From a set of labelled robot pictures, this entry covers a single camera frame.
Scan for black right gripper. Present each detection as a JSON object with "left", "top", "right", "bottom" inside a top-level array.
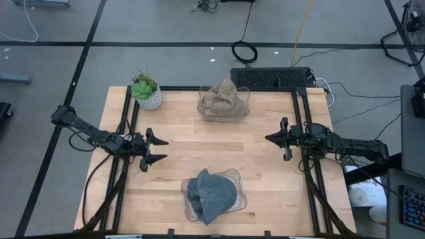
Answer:
[{"left": 264, "top": 116, "right": 308, "bottom": 163}]

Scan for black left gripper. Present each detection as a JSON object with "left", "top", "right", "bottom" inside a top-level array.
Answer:
[{"left": 124, "top": 127, "right": 169, "bottom": 173}]

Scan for beige cap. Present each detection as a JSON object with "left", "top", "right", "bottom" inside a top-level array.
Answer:
[
  {"left": 225, "top": 98, "right": 248, "bottom": 119},
  {"left": 201, "top": 88, "right": 230, "bottom": 117},
  {"left": 217, "top": 76, "right": 239, "bottom": 102},
  {"left": 197, "top": 85, "right": 250, "bottom": 124}
]

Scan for grey cap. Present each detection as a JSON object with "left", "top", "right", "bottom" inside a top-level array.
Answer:
[
  {"left": 195, "top": 168, "right": 238, "bottom": 226},
  {"left": 185, "top": 177, "right": 202, "bottom": 213}
]

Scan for succulent in white patterned pot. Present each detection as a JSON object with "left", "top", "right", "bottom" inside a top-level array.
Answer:
[{"left": 130, "top": 64, "right": 164, "bottom": 112}]

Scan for clear plastic bin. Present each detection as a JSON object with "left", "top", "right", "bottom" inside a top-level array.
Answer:
[{"left": 180, "top": 168, "right": 248, "bottom": 222}]

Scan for black perforated case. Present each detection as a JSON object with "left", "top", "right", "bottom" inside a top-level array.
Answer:
[{"left": 230, "top": 66, "right": 317, "bottom": 90}]

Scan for white bag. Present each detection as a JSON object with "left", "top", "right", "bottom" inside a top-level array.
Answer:
[{"left": 344, "top": 165, "right": 388, "bottom": 207}]

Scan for grey desk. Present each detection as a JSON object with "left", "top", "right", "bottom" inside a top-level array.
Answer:
[
  {"left": 400, "top": 84, "right": 425, "bottom": 177},
  {"left": 386, "top": 168, "right": 425, "bottom": 239}
]

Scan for black desk device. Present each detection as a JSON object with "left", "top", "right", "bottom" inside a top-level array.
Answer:
[{"left": 410, "top": 76, "right": 425, "bottom": 120}]

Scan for keyboard with coloured keys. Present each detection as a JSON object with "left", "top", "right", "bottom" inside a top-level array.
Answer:
[{"left": 398, "top": 185, "right": 425, "bottom": 233}]

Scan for black furniture base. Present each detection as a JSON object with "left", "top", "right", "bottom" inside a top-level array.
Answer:
[{"left": 0, "top": 102, "right": 14, "bottom": 121}]

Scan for grey furniture foot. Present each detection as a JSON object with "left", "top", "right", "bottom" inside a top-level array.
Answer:
[{"left": 0, "top": 73, "right": 33, "bottom": 86}]

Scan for black floor fan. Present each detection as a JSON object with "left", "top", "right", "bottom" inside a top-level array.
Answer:
[{"left": 380, "top": 0, "right": 425, "bottom": 67}]

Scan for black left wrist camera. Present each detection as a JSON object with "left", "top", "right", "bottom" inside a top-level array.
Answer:
[{"left": 106, "top": 131, "right": 126, "bottom": 149}]

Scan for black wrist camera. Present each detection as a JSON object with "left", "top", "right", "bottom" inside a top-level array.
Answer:
[
  {"left": 307, "top": 122, "right": 329, "bottom": 143},
  {"left": 106, "top": 131, "right": 126, "bottom": 149}
]

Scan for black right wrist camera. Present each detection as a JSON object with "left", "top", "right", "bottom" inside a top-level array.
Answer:
[{"left": 307, "top": 122, "right": 329, "bottom": 143}]

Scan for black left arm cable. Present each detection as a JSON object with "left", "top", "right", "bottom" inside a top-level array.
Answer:
[{"left": 68, "top": 125, "right": 99, "bottom": 153}]

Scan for coiled black cable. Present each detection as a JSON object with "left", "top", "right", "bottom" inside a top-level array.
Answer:
[{"left": 231, "top": 0, "right": 259, "bottom": 64}]

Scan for yellow cable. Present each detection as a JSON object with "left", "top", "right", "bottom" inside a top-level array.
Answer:
[{"left": 290, "top": 0, "right": 315, "bottom": 67}]

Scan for black cable bundle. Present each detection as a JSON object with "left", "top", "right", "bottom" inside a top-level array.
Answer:
[{"left": 190, "top": 0, "right": 220, "bottom": 14}]

